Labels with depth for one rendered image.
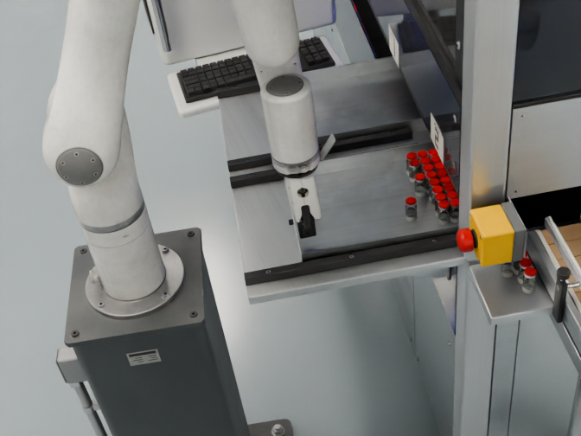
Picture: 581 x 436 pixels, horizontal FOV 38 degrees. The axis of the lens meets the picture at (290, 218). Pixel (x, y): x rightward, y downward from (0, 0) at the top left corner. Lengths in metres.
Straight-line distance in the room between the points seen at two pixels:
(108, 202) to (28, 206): 1.92
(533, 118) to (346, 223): 0.44
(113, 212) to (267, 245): 0.33
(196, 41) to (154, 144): 1.19
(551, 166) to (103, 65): 0.74
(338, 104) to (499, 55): 0.72
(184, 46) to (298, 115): 1.00
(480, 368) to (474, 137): 0.60
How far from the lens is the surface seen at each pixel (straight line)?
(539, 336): 1.79
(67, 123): 1.32
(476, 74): 1.31
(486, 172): 1.43
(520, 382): 1.90
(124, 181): 1.47
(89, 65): 1.30
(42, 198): 3.37
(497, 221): 1.42
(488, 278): 1.54
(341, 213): 1.66
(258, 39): 1.29
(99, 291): 1.64
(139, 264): 1.54
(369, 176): 1.74
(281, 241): 1.62
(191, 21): 2.30
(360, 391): 2.47
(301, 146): 1.41
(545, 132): 1.42
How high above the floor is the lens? 2.00
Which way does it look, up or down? 42 degrees down
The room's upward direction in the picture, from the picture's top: 9 degrees counter-clockwise
